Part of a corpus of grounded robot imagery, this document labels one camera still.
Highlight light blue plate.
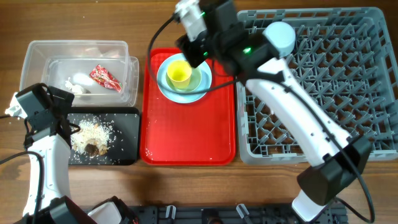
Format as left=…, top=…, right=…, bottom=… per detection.
left=156, top=52, right=213, bottom=104

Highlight light green bowl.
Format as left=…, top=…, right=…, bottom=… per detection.
left=166, top=68, right=201, bottom=93

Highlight rice and food scraps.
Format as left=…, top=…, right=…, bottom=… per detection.
left=71, top=119, right=116, bottom=157

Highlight yellow plastic cup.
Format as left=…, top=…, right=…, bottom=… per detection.
left=167, top=60, right=192, bottom=89

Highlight red snack wrapper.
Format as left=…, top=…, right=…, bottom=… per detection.
left=89, top=65, right=123, bottom=92

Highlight light blue small bowl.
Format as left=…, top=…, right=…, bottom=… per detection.
left=262, top=22, right=296, bottom=57

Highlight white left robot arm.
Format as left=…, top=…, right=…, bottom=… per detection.
left=12, top=83, right=94, bottom=223

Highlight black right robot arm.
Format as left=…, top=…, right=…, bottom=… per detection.
left=174, top=0, right=371, bottom=222

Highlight black waste tray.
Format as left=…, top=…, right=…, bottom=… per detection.
left=68, top=107, right=141, bottom=166

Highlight grey-blue dishwasher rack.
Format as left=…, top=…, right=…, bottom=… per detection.
left=236, top=7, right=397, bottom=165

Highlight crumpled white tissue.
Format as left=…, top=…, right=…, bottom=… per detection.
left=65, top=77, right=87, bottom=94

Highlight clear plastic bin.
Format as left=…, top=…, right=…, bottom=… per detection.
left=19, top=40, right=139, bottom=107

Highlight red plastic tray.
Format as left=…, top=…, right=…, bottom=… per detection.
left=139, top=47, right=236, bottom=166

